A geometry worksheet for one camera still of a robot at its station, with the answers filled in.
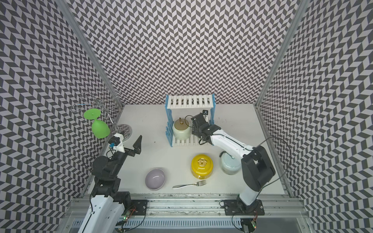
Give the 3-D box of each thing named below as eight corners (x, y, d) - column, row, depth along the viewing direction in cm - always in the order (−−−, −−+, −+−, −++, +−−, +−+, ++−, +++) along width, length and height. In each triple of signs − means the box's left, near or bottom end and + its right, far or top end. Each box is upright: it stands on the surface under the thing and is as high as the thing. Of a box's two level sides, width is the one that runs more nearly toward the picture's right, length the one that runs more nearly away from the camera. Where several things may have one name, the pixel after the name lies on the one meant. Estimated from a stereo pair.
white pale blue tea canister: (220, 175, 85) (223, 169, 77) (218, 159, 91) (221, 151, 83) (238, 175, 85) (242, 169, 77) (235, 159, 91) (239, 151, 83)
